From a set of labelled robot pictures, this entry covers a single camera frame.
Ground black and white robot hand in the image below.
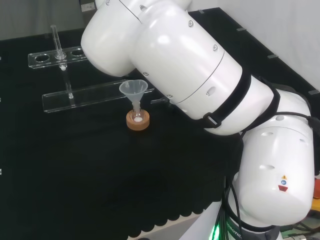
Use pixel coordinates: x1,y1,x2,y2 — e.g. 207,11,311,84
150,97,175,107

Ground clear plastic funnel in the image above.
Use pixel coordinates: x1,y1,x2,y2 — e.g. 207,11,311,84
118,79,149,114

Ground clear acrylic funnel stand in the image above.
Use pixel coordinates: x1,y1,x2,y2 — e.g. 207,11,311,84
27,24,156,115

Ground round-bottom glass flask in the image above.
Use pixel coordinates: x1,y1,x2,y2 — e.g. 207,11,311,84
132,101,145,124

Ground black table cloth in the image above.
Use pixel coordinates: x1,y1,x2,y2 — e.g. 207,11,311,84
0,6,320,240

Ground cork ring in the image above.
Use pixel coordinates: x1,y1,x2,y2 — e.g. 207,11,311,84
126,109,151,131

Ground grey wall box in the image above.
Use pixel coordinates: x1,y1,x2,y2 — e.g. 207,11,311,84
79,0,98,12

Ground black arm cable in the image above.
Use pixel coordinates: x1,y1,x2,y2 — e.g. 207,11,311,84
220,174,248,240

